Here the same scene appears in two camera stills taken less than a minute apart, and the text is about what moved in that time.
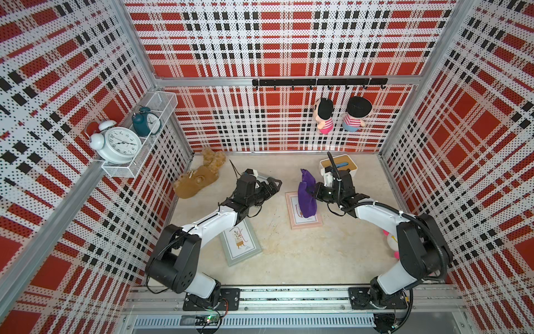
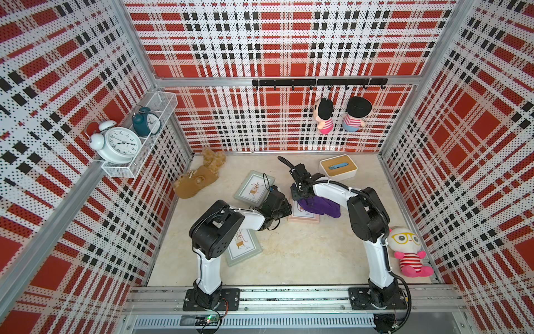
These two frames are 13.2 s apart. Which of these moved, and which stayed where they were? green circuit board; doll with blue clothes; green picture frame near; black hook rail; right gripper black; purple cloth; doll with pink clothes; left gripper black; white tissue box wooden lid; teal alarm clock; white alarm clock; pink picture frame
Moved: right gripper black; purple cloth; left gripper black; pink picture frame
Stayed: green circuit board; green picture frame near; white alarm clock; white tissue box wooden lid; doll with blue clothes; doll with pink clothes; teal alarm clock; black hook rail
